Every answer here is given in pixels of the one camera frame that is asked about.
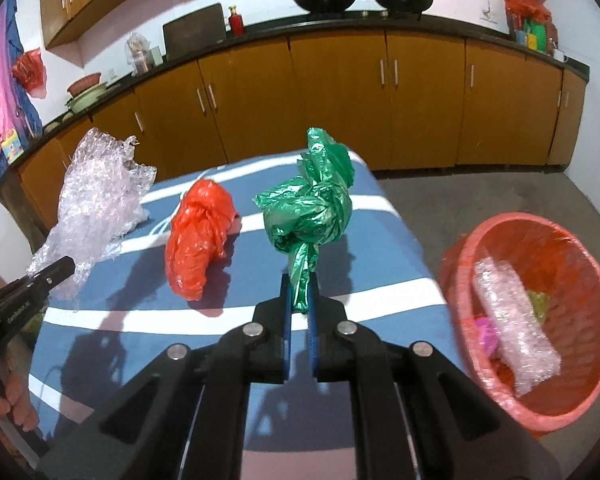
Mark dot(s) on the large bubble wrap sheet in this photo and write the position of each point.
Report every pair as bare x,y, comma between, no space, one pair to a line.
95,195

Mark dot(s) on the wall socket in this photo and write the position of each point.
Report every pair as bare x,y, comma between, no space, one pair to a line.
488,15

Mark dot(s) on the gas stove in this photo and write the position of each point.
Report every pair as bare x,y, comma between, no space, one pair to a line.
365,14

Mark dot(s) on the black board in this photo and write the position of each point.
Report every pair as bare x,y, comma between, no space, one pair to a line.
195,32

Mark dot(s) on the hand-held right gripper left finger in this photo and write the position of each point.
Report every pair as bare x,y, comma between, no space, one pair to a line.
286,340

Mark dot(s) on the white cup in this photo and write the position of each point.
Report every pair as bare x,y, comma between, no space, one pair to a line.
559,55

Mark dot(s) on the small bubble wrap piece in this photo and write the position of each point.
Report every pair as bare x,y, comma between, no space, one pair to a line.
515,330

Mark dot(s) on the pink and blue hanging cloth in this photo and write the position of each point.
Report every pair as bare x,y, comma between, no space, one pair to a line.
0,85

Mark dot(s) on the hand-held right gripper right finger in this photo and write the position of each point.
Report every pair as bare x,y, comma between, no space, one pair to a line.
312,345

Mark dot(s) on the red bottle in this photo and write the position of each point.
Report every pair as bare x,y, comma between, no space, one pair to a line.
236,22

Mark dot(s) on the yellow-green plastic wrapper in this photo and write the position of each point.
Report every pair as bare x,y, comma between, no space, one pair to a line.
539,306

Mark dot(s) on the wooden lower kitchen cabinets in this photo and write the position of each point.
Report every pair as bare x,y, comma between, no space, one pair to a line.
330,85

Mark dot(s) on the person's left hand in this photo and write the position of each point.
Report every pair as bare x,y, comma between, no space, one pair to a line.
21,392

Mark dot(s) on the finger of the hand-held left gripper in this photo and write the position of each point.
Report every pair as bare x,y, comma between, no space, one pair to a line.
55,271

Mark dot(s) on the green plastic bag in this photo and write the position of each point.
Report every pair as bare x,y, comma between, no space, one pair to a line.
305,210

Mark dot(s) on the green boxes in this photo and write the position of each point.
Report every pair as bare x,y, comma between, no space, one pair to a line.
532,35

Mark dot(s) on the red bag on countertop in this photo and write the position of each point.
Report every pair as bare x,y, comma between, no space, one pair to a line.
527,7

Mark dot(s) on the small white container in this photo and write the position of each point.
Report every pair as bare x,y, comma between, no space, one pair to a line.
155,56

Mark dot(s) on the red hanging plastic bag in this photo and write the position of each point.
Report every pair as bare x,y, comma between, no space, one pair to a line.
29,72

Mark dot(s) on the colourful small box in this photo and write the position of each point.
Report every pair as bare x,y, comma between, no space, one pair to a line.
12,147

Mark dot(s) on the blue striped table cloth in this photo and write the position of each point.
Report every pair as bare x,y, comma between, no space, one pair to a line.
375,260

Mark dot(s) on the jar with plastic cover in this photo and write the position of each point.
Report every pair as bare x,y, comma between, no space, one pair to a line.
138,57

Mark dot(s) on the red plastic basket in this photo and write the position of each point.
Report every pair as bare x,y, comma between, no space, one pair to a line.
575,270

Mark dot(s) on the red basin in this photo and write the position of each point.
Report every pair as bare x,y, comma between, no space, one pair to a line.
84,84

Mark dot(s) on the pink plastic bag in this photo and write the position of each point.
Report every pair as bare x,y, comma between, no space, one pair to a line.
487,335

